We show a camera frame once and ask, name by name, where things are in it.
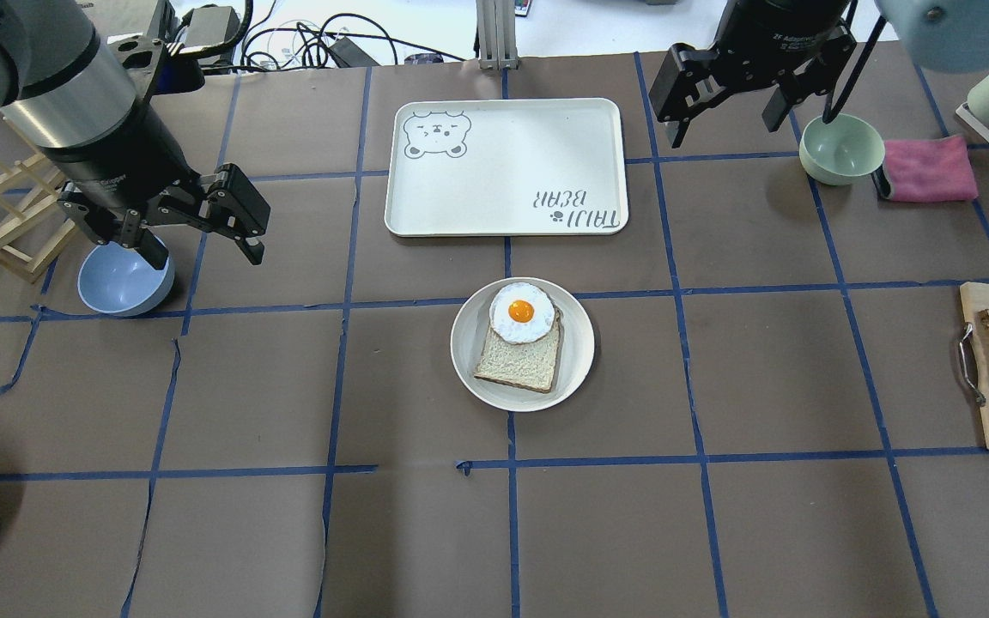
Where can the cream bear tray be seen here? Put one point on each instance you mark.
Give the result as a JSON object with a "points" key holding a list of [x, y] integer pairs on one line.
{"points": [[530, 167]]}

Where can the pink cloth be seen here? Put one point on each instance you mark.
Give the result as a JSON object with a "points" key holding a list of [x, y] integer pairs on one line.
{"points": [[926, 171]]}

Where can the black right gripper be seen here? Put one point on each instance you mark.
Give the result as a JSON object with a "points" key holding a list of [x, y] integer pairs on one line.
{"points": [[782, 33]]}

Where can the black power adapter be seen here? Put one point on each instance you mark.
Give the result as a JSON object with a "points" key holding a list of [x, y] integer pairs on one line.
{"points": [[345, 53]]}

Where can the green bowl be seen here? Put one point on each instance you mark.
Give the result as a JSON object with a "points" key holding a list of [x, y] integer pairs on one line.
{"points": [[841, 152]]}

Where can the wooden dish rack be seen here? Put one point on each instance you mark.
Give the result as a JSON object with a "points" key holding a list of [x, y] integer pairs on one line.
{"points": [[33, 229]]}

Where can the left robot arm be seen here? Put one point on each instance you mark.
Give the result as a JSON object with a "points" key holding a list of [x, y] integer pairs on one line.
{"points": [[85, 105]]}

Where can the bread slice on plate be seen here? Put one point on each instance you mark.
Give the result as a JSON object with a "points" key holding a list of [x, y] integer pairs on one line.
{"points": [[531, 367]]}

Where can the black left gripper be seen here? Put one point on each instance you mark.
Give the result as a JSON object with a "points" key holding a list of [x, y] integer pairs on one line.
{"points": [[111, 169]]}

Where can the fried egg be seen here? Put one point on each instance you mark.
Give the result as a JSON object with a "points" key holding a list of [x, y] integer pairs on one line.
{"points": [[521, 313]]}

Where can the aluminium frame post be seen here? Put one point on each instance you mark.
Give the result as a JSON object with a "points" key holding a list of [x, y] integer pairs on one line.
{"points": [[497, 35]]}

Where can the white round plate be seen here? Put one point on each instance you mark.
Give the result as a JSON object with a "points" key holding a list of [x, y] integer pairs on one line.
{"points": [[578, 348]]}

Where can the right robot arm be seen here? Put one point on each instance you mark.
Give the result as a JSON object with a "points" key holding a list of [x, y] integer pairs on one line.
{"points": [[945, 36]]}

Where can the blue bowl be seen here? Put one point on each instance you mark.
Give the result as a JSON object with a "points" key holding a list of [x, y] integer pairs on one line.
{"points": [[118, 281]]}

